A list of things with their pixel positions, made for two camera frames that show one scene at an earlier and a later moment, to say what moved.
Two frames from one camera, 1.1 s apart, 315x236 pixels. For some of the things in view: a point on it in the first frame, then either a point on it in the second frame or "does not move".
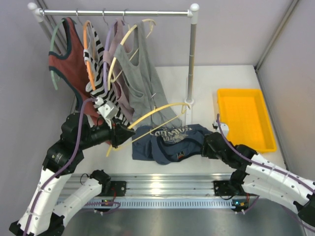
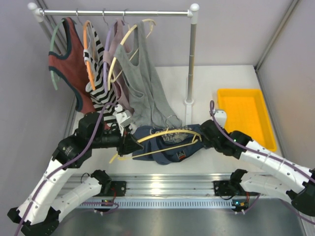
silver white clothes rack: (192, 13) does not move
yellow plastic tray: (245, 113) does not move
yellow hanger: (184, 105) -> (125, 157)
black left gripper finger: (126, 130) -> (131, 139)
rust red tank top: (71, 64) does not move
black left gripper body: (116, 133) -> (122, 144)
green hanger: (50, 50) does not move
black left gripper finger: (118, 138) -> (128, 150)
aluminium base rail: (167, 191) does not move
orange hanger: (85, 43) does not move
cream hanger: (109, 72) does not move
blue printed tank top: (169, 144) does not move
